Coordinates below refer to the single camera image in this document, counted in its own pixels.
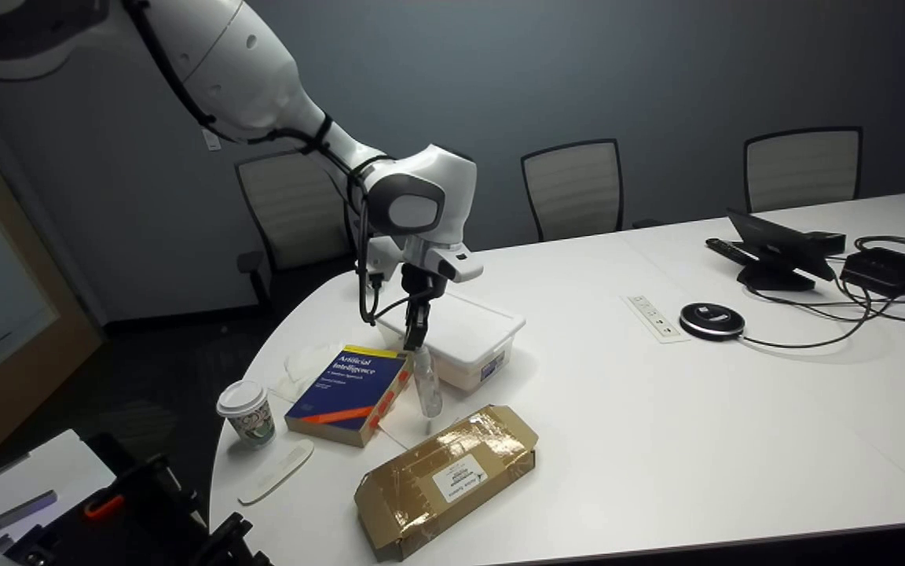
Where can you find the black conference phone stand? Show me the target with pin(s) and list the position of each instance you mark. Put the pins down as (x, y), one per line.
(776, 252)

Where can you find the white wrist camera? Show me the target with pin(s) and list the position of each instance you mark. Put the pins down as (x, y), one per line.
(454, 261)

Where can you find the white plastic lidded container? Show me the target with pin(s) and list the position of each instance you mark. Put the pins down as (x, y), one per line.
(472, 334)

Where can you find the white paper box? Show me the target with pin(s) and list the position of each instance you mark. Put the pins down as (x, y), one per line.
(48, 473)

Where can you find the taped brown cardboard box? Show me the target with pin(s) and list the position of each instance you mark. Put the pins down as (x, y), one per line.
(441, 489)

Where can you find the white paper sheet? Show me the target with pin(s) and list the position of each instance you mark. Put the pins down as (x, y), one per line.
(274, 473)

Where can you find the round black speaker puck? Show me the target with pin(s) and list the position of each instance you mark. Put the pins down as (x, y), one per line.
(710, 321)

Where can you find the blue and yellow book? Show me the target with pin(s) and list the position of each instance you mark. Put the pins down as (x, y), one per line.
(348, 393)

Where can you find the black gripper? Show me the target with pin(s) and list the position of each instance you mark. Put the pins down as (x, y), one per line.
(421, 293)

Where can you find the white remote control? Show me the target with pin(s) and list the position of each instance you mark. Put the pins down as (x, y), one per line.
(655, 318)

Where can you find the clear plastic sheet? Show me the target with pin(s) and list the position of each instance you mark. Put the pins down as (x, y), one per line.
(400, 426)

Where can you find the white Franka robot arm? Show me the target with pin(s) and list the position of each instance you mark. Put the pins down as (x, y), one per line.
(242, 73)

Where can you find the paper coffee cup with lid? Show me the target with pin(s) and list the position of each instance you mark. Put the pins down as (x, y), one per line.
(245, 409)

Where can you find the black power adapter box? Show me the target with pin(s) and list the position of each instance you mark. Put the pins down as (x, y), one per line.
(885, 271)

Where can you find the black framed mesh office chair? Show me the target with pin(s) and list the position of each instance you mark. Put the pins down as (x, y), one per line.
(290, 220)
(577, 189)
(804, 170)

